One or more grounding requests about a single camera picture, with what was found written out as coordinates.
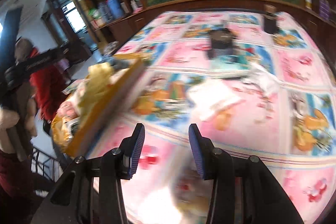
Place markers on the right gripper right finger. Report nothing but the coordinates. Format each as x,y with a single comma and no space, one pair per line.
201,148

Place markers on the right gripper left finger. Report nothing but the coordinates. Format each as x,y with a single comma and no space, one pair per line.
131,148

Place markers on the long yellow towel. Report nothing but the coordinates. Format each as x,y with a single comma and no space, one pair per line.
93,87

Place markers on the teal cartoon tissue pack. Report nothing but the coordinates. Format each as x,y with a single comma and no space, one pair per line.
230,66

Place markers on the pink plush toy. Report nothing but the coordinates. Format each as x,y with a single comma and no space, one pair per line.
67,111

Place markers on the operator hand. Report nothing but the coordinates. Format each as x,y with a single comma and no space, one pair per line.
18,127

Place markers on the person in red jacket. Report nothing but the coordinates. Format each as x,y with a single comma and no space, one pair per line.
48,84

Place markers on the yellow cardboard box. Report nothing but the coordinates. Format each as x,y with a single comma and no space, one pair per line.
75,137

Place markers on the colourful cartoon tablecloth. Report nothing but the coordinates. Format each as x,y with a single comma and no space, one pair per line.
250,92

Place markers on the large black electric motor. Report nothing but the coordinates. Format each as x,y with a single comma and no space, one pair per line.
221,41

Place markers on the blue thermos jug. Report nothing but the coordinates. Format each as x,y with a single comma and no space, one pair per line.
115,8

